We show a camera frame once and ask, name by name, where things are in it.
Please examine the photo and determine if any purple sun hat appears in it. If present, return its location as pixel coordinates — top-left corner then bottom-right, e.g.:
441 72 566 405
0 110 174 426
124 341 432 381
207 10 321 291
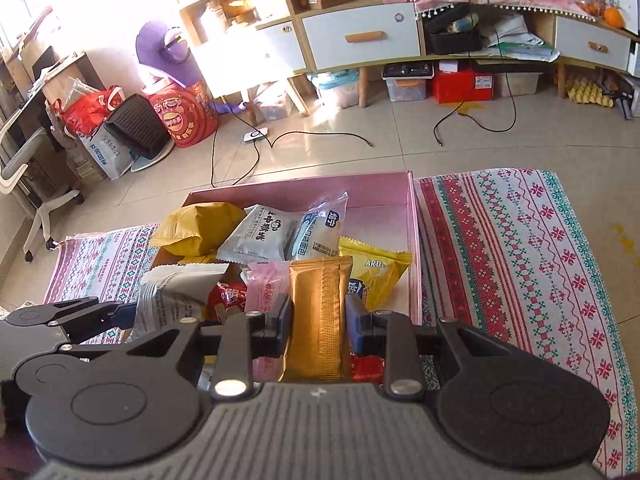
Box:
135 19 202 87

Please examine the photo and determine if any grey white snack packet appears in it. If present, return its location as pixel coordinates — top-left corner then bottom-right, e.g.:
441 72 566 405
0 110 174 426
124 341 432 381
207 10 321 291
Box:
217 203 299 264

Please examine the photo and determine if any red plastic bag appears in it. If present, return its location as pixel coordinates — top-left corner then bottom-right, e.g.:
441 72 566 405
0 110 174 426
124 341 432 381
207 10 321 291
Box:
59 85 126 137

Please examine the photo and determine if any pink cardboard box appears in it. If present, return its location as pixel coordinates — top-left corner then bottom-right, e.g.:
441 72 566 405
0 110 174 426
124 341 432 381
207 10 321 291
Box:
150 170 424 361

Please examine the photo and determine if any yellow egg tray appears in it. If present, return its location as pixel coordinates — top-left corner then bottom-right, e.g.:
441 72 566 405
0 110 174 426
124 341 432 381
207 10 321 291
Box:
565 79 615 109

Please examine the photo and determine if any red white flower snack packet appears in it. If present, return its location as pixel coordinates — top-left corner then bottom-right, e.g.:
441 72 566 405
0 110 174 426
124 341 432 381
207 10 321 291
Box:
207 280 249 322

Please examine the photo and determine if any black storage box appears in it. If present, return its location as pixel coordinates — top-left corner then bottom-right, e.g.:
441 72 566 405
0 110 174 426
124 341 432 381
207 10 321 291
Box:
424 3 484 56

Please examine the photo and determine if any pile of loose papers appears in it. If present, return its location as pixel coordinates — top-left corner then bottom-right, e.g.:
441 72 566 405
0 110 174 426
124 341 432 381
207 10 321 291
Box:
487 14 562 62

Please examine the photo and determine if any white grey office chair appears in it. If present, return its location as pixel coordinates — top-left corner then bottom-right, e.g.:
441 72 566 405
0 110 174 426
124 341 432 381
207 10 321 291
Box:
0 109 86 262

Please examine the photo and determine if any wooden shelf cabinet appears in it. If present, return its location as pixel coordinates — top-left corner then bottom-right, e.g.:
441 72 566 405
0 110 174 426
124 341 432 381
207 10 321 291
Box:
165 0 426 117

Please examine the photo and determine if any dark wooden desk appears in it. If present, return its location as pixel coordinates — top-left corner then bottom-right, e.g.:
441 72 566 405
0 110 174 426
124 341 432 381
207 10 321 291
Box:
0 42 92 126

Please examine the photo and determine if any gold snack packet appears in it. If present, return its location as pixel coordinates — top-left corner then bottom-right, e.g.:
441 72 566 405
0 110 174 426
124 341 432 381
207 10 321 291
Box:
279 255 354 384

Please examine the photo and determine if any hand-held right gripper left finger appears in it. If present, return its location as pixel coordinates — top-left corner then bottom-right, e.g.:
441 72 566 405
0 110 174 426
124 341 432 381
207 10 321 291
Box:
107 294 294 403

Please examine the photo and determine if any grey striped snack packet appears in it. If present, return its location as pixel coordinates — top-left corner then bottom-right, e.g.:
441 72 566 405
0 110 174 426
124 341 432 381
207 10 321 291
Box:
130 262 230 334

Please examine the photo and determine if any red round-print bag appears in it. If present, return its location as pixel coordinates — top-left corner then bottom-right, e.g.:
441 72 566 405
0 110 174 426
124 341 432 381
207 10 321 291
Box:
147 82 219 149

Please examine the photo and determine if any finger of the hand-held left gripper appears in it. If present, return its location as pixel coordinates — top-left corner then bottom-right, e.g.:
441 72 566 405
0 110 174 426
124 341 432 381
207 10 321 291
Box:
7 297 137 346
14 342 130 402

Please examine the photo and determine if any yellow blue-label snack packet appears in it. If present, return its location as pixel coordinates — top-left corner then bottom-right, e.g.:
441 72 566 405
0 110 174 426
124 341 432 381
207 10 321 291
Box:
339 237 414 312

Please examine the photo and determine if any clear black-lid storage box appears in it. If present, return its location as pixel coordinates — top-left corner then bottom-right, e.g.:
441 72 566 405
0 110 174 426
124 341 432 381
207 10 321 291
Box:
382 62 434 102

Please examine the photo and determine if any black cable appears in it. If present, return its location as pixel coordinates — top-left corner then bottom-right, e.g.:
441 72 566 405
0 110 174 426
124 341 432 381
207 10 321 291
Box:
269 131 374 149
209 109 262 189
433 0 519 148

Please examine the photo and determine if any white paper bag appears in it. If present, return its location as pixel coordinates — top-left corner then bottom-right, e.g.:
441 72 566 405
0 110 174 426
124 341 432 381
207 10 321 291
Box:
89 122 137 181

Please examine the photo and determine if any pink snack packet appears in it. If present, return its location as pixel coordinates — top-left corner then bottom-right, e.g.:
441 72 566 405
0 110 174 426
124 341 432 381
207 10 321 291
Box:
247 260 294 312

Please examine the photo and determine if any low wooden drawer cabinet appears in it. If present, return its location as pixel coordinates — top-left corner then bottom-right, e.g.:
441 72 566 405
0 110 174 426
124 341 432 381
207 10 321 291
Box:
419 0 640 102

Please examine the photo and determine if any patterned woven floor mat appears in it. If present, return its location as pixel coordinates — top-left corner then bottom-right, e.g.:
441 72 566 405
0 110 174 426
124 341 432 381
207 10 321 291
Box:
42 167 627 480

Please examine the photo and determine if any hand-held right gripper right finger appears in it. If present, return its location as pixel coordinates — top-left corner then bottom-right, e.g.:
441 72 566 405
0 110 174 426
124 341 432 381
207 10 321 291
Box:
345 294 531 403

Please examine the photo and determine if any shallow clear storage box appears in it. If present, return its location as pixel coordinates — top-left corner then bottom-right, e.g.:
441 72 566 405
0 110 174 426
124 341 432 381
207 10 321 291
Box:
492 72 544 97

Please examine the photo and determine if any red box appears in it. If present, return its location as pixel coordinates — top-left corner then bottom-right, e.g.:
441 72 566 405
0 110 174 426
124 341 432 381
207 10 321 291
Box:
430 67 496 104

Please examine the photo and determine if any plain mustard yellow snack packet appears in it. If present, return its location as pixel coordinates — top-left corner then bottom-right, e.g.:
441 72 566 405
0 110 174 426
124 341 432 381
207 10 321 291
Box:
149 202 247 257

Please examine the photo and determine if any clear blue-lid storage box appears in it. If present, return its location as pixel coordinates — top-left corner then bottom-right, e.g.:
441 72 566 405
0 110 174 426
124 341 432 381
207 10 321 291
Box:
309 69 361 110

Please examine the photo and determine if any clear blue white snack packet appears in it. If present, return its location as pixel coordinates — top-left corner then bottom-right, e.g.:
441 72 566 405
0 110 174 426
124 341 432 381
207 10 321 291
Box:
289 192 349 261

